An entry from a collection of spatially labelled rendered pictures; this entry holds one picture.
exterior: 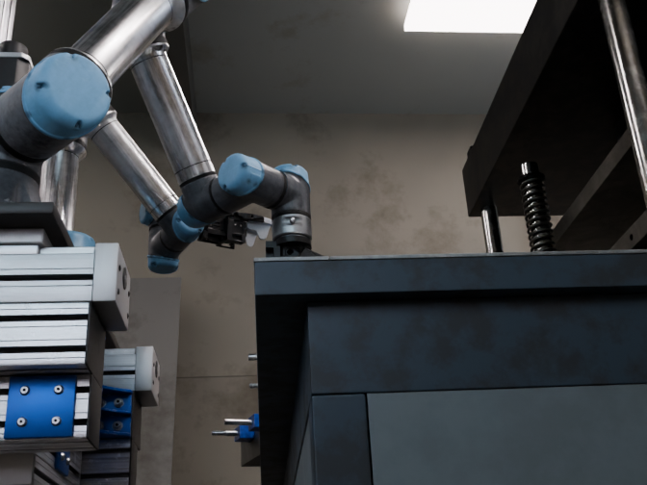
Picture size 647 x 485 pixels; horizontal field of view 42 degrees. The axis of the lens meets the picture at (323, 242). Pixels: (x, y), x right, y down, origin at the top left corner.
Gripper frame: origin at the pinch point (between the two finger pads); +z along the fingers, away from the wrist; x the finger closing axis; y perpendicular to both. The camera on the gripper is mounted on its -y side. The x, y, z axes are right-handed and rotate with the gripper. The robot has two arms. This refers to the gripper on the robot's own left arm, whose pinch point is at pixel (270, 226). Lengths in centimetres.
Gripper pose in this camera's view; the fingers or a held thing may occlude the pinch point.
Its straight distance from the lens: 225.4
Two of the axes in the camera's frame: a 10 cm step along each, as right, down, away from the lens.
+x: 5.1, -2.5, -8.2
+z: 8.6, 1.7, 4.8
